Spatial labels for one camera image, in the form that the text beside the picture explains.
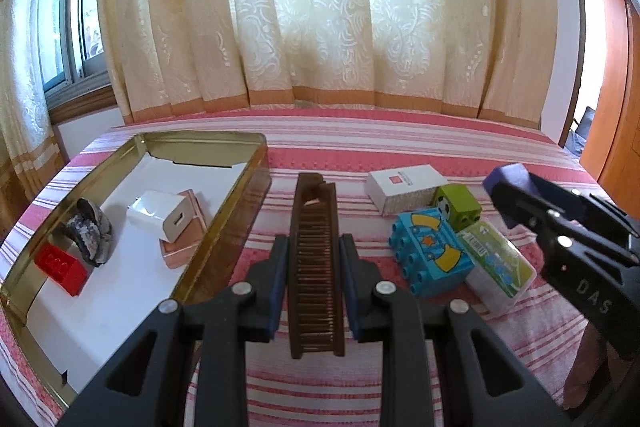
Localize green toy building block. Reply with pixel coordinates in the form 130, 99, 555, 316
434, 183, 482, 232

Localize green dental floss case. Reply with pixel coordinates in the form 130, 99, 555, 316
458, 221, 537, 314

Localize blue toy building block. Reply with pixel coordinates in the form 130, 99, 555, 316
388, 208, 474, 298

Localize rose copper box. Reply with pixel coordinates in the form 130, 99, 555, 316
160, 188, 207, 269

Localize brown wooden comb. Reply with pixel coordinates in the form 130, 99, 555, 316
288, 172, 345, 360

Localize white small carton box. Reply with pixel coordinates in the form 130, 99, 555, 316
364, 165, 449, 216

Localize white charger plug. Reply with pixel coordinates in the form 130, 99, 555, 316
127, 190, 194, 243

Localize red toy building block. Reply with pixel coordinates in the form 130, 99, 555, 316
35, 243, 89, 297

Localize person right hand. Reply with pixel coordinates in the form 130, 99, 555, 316
563, 323, 608, 410

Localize orange wooden door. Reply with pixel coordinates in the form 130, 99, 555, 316
576, 0, 639, 218

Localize gold metal tin tray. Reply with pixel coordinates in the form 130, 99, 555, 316
1, 130, 271, 407

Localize red striped table cloth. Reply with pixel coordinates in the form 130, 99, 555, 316
1, 109, 608, 426

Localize cream patterned curtain right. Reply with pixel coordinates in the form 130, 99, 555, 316
98, 0, 558, 128

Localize cream patterned curtain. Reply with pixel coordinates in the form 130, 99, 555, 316
1, 0, 63, 200
98, 0, 558, 128

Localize cream patterned curtain left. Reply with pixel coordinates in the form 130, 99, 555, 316
1, 0, 63, 200

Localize window with metal frame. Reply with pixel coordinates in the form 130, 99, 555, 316
34, 0, 115, 124

